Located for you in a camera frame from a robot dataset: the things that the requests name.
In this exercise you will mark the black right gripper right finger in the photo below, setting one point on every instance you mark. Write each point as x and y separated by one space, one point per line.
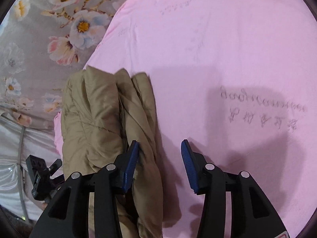
252 213

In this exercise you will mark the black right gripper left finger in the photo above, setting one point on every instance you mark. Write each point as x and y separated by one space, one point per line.
66 215

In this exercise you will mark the tan quilted puffer jacket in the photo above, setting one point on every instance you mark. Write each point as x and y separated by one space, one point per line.
101 115

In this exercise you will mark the person's left hand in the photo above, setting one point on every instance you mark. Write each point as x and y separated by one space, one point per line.
44 205

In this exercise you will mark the silver satin bed skirt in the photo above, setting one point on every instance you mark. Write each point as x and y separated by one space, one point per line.
17 143

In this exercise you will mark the pink bed sheet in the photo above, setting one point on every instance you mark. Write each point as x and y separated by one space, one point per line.
237 78

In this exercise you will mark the grey floral quilt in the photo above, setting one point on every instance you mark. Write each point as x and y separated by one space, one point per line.
43 42

